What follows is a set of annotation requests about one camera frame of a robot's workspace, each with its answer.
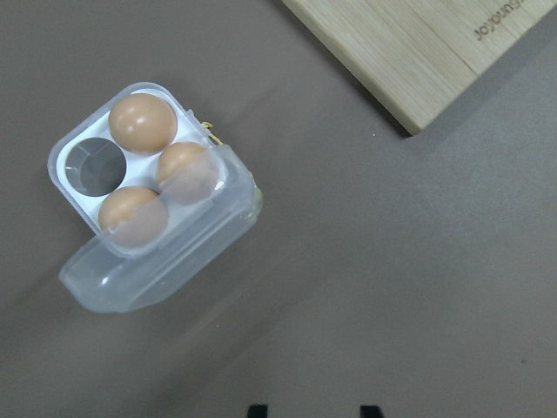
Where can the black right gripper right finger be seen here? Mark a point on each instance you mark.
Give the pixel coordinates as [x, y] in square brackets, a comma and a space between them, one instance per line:
[370, 411]

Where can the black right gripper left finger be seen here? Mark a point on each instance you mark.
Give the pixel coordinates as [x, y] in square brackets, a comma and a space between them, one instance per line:
[257, 411]

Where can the clear plastic egg box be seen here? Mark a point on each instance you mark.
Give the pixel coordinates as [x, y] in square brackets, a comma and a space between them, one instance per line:
[87, 165]

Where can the brown egg from bowl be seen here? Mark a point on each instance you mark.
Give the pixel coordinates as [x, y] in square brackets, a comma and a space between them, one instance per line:
[143, 123]

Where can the brown egg rear slot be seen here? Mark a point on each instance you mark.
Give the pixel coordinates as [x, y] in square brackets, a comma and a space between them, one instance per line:
[133, 216]

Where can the brown egg slot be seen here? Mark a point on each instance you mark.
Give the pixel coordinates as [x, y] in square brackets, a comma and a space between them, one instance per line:
[186, 172]
[133, 216]

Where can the brown egg front slot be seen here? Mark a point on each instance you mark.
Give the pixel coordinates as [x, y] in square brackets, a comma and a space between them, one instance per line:
[186, 172]

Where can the wooden cutting board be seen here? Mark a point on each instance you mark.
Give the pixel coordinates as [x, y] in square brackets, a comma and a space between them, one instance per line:
[417, 57]

